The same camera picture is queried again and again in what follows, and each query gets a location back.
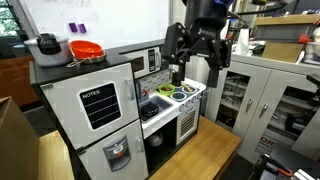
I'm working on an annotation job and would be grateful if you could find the black orange bar clamp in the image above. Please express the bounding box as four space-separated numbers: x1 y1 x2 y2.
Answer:
255 154 293 178

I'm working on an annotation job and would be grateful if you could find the large silver cooking pot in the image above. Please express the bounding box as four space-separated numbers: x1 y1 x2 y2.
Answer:
24 33 73 67

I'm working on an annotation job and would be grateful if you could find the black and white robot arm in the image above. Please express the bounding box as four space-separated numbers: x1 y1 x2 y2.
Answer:
161 0 233 88

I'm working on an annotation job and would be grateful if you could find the green toy pot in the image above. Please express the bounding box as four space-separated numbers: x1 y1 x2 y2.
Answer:
158 84 175 96

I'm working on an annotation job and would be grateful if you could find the brown cardboard box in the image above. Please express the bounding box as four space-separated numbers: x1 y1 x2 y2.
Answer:
0 97 39 180

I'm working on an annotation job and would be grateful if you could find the black glass pot lid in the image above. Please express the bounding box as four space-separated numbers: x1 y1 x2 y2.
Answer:
140 101 160 117

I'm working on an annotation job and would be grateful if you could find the orange plastic bowl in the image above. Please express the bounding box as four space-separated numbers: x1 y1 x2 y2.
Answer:
69 40 103 59

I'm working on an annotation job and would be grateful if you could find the wooden spatula toy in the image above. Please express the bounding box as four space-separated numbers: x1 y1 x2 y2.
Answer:
182 83 192 92

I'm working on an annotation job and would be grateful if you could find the wooden bench platform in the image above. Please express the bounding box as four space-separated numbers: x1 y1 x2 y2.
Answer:
38 118 240 180

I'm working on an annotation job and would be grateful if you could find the small steel frying pan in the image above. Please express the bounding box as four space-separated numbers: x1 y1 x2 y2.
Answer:
66 52 107 68

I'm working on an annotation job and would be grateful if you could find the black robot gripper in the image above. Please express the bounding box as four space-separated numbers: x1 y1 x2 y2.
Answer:
161 23 232 88

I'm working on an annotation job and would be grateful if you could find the toy play kitchen unit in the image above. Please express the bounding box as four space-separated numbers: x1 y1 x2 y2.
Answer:
29 39 208 180

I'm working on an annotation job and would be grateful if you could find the grey storage cabinet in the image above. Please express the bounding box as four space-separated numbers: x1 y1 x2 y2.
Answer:
205 55 320 162

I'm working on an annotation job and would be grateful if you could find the white whiteboard panel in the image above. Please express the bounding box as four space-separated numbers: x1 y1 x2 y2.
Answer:
19 0 169 49

